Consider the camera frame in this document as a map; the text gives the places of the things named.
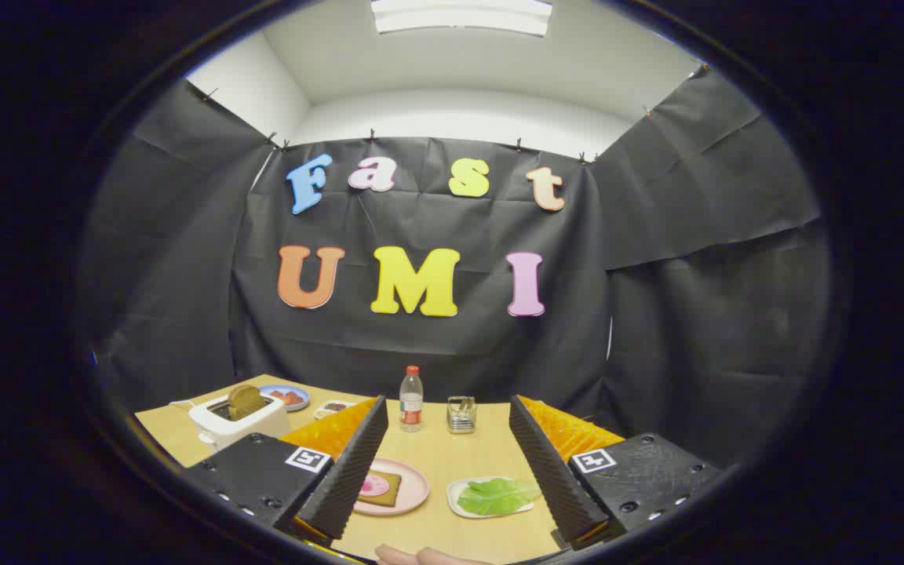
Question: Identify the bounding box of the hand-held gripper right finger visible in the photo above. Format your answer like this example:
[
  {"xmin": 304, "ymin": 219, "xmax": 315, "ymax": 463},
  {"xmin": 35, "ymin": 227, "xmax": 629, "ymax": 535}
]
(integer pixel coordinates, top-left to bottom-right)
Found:
[{"xmin": 508, "ymin": 395, "xmax": 727, "ymax": 552}]

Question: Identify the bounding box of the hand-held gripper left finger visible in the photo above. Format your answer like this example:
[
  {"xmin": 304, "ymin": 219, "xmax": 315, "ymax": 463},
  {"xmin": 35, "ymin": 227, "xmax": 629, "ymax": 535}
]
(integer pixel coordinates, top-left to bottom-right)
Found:
[{"xmin": 183, "ymin": 395, "xmax": 390, "ymax": 550}]

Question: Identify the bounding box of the green lettuce leaf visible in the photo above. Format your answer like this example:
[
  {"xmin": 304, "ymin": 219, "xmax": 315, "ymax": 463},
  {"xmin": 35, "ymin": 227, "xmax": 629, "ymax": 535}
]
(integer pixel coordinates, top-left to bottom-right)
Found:
[{"xmin": 457, "ymin": 478, "xmax": 541, "ymax": 516}]

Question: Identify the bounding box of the brown toasted bread slice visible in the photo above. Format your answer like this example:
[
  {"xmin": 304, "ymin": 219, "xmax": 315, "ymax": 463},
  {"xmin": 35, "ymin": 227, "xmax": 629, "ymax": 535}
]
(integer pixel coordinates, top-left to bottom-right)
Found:
[{"xmin": 228, "ymin": 384, "xmax": 267, "ymax": 421}]

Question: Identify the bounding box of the square brown bread slice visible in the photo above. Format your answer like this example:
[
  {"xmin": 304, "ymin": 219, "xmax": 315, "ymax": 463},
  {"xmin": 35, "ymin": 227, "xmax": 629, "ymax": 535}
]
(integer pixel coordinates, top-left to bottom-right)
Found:
[{"xmin": 358, "ymin": 471, "xmax": 403, "ymax": 508}]

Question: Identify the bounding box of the pink plate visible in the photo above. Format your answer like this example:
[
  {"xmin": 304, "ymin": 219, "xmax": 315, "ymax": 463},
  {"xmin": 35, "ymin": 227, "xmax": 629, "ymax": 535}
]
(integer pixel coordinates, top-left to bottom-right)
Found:
[{"xmin": 354, "ymin": 458, "xmax": 430, "ymax": 516}]

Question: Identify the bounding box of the clear red-capped water bottle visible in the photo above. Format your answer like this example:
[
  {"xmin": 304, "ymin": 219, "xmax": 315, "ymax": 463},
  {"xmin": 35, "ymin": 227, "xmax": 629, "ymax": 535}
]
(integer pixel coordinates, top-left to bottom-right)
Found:
[{"xmin": 399, "ymin": 366, "xmax": 425, "ymax": 433}]

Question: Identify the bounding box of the blue plate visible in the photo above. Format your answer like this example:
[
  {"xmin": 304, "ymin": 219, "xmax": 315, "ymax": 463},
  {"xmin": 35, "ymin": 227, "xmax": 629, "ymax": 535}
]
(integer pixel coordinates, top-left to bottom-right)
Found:
[{"xmin": 258, "ymin": 384, "xmax": 311, "ymax": 413}]

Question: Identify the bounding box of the small white plate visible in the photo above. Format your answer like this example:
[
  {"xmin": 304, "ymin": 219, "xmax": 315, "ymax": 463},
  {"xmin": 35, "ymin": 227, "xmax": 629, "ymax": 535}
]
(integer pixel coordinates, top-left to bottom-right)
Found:
[{"xmin": 447, "ymin": 476, "xmax": 538, "ymax": 519}]

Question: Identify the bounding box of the white toaster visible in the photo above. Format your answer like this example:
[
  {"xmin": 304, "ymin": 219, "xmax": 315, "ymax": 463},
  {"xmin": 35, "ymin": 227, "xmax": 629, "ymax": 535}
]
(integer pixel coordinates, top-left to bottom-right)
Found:
[{"xmin": 189, "ymin": 390, "xmax": 292, "ymax": 452}]

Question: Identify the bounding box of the black backdrop cloth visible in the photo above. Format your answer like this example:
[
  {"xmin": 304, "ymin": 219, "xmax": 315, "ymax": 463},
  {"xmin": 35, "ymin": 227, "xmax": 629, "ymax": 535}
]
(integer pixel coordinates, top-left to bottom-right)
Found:
[{"xmin": 79, "ymin": 67, "xmax": 833, "ymax": 472}]

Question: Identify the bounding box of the ceiling light panel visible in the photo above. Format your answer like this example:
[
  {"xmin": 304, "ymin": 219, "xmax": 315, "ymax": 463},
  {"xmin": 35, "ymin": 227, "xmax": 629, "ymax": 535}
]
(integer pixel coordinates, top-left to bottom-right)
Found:
[{"xmin": 370, "ymin": 0, "xmax": 553, "ymax": 37}]

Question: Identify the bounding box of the metal wire utensil holder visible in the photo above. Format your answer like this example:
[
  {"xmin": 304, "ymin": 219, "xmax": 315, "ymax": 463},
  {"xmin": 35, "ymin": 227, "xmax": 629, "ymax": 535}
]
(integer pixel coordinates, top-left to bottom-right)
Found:
[{"xmin": 447, "ymin": 396, "xmax": 477, "ymax": 435}]

